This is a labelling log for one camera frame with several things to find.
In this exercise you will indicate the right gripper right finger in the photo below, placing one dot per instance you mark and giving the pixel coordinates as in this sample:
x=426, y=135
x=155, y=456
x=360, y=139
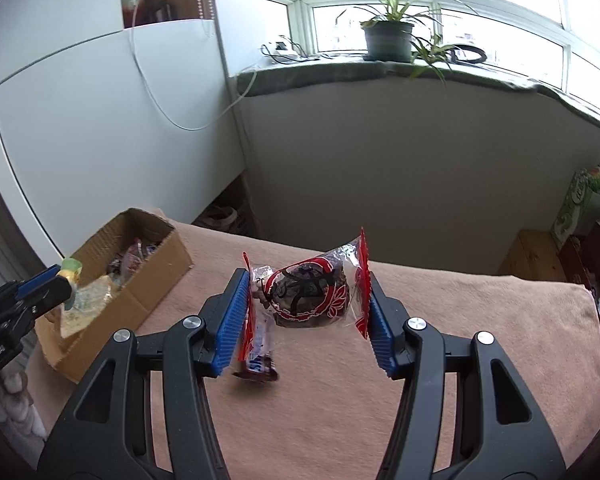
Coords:
x=386, y=331

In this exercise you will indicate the dark potted spider plant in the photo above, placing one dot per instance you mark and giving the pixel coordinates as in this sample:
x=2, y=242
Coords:
x=389, y=26

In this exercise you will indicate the green printed carton box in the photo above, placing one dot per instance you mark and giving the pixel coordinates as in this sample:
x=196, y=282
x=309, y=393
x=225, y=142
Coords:
x=580, y=208

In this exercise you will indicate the red clear dark cake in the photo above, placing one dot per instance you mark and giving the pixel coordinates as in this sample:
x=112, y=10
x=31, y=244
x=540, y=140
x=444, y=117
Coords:
x=125, y=264

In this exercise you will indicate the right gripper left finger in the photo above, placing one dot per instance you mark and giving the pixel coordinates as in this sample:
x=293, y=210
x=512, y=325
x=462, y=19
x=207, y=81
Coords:
x=228, y=317

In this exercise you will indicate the snickers bar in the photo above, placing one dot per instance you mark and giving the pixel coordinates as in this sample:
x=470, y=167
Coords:
x=255, y=353

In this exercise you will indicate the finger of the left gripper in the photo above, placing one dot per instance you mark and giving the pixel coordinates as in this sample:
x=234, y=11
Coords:
x=50, y=295
x=26, y=288

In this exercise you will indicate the yellow ball green wrapper candy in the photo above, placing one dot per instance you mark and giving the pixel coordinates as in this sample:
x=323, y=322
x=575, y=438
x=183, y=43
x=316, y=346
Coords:
x=71, y=270

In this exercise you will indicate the window frame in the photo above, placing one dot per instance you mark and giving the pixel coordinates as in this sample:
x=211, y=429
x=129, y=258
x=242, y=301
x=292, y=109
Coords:
x=553, y=42

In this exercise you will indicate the bread loaf slice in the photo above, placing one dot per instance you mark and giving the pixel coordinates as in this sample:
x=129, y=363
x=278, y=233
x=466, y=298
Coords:
x=87, y=304

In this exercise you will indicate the small spider plant offshoot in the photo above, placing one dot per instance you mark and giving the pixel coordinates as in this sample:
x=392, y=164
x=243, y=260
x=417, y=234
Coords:
x=428, y=53

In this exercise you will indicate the open cardboard box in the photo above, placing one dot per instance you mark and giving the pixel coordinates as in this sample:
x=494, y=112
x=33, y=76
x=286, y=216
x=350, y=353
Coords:
x=132, y=303

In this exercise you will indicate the white cabinet panel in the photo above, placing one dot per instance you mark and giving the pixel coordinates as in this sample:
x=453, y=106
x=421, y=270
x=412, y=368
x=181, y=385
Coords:
x=96, y=118

